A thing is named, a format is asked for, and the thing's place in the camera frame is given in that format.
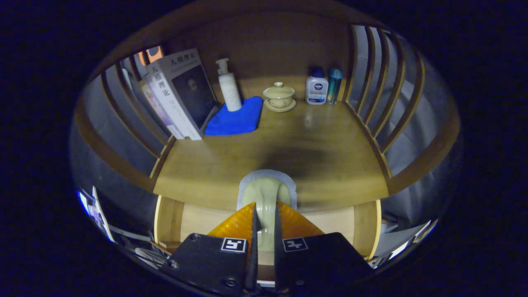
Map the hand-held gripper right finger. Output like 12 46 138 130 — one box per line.
274 201 375 294

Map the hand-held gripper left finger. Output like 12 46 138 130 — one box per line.
161 201 259 295

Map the grey sponge with beige handle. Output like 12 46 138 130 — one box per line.
237 169 298 253

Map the wooden countertop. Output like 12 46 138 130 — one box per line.
153 75 390 213

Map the wooden cabinet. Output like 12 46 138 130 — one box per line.
72 2 462 264

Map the blue folded cloth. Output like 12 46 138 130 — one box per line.
205 96 264 136

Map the beige lidded teacup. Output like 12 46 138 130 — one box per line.
263 82 297 113

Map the white pump bottle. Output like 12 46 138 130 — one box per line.
216 58 243 112

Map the white book with dark cover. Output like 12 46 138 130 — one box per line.
146 48 220 141

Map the white bottle with blue cap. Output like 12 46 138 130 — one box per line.
305 66 329 105

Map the thin purple white book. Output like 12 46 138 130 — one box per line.
138 78 184 140

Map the teal slim bottle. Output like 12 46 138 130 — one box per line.
327 68 343 105

